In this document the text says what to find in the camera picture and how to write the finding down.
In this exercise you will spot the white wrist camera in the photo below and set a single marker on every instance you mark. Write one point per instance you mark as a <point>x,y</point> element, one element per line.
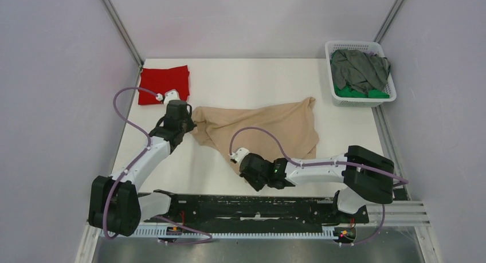
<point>237,156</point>
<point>170,96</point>

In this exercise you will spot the beige t shirt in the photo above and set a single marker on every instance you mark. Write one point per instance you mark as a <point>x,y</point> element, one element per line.
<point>271,132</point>

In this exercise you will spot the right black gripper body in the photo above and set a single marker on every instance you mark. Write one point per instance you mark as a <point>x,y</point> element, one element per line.
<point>258,183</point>

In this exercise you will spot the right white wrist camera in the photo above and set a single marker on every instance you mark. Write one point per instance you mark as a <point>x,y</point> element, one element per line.
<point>237,156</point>

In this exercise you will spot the right aluminium table rail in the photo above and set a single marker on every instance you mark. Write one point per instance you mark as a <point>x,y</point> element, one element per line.
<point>388,144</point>

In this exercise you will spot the folded red t shirt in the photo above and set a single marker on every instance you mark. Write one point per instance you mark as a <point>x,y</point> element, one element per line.
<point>164,80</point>

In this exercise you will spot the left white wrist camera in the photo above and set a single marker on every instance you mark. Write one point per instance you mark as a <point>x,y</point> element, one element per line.
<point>170,96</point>

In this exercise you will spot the white slotted cable duct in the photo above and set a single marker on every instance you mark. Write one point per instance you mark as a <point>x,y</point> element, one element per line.
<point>162,231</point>

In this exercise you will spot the grey t shirt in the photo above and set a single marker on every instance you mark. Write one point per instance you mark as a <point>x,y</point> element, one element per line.
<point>359,70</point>

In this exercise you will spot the right aluminium frame post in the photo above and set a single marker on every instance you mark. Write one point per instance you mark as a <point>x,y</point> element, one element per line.
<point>390,17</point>

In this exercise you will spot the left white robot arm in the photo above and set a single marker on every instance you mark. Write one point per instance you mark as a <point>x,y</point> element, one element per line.
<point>115,205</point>

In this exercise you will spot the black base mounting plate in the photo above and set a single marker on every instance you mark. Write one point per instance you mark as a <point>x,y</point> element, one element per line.
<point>256,214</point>

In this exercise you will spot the green t shirt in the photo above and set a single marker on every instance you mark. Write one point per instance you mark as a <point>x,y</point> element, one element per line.
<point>348,92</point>

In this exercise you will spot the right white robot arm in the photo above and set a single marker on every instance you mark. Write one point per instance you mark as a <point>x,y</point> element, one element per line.
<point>367,176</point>

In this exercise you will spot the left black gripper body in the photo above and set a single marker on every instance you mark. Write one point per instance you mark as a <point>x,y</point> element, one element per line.
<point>187,125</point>

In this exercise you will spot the left aluminium frame post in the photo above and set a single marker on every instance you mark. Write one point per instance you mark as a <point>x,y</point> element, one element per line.
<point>123,33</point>

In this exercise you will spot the white plastic laundry basket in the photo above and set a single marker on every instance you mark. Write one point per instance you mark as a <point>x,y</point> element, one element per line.
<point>363,46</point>

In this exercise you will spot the aluminium frame post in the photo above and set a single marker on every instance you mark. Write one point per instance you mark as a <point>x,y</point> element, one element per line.
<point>123,33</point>
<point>390,17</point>

